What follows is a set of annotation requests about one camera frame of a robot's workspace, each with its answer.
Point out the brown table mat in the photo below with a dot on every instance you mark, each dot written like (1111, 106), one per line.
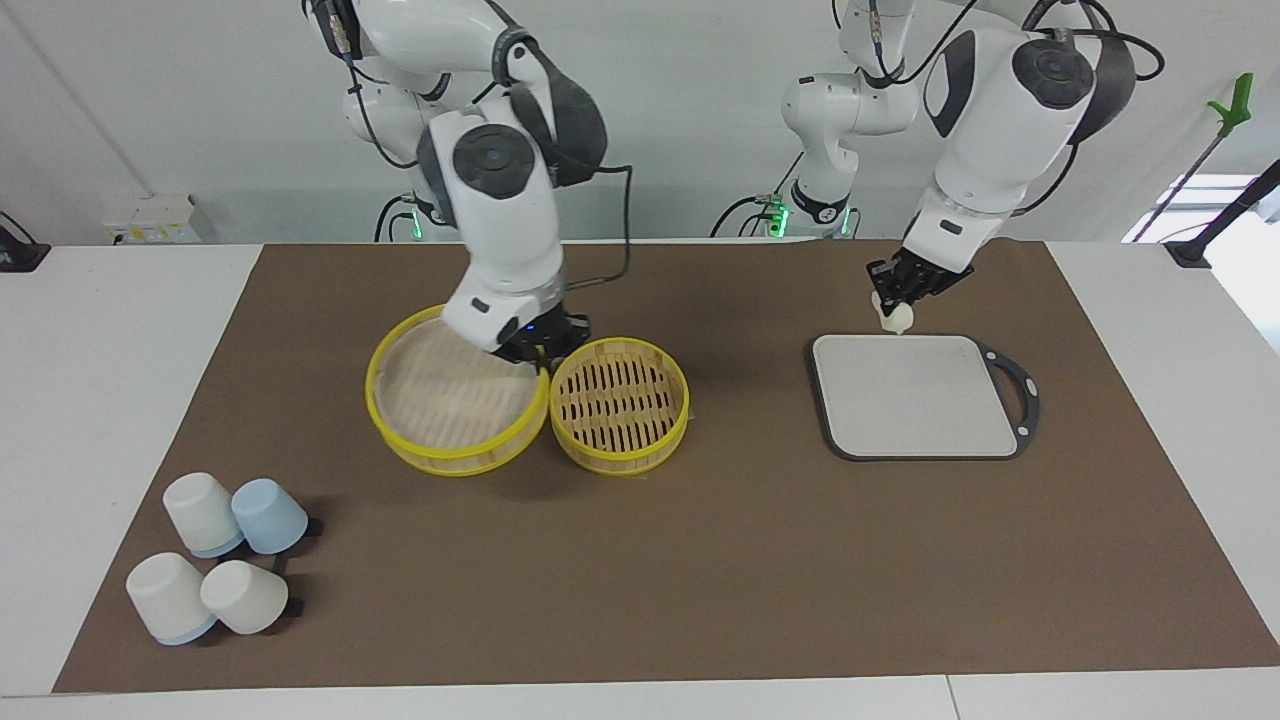
(600, 580)

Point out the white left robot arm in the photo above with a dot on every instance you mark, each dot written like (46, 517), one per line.
(1000, 120)

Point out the thin metal rod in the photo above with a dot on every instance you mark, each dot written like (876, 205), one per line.
(1180, 185)

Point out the yellow bamboo steamer basket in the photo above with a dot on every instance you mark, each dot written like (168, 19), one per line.
(620, 400)

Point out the light blue cup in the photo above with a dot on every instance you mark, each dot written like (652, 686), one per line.
(270, 515)

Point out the yellow rimmed steamer lid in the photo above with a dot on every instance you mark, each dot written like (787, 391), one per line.
(440, 400)

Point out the black stand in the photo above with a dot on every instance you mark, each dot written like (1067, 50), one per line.
(1225, 220)

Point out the black mount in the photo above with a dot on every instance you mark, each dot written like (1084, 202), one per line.
(18, 255)

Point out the white cup blue rim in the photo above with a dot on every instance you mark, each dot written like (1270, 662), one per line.
(165, 598)

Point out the green clamp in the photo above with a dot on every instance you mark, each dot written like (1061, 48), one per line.
(1237, 105)

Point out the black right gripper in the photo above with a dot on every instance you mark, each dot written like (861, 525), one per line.
(550, 335)

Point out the white wall socket box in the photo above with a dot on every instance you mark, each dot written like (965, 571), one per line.
(150, 220)

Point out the grey cutting board black rim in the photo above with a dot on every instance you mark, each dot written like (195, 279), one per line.
(915, 395)

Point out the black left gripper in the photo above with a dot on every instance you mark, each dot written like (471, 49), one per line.
(925, 278)

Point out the white steamed bun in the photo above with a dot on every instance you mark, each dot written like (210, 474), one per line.
(893, 320)

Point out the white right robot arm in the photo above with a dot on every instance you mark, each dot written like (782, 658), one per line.
(500, 230)

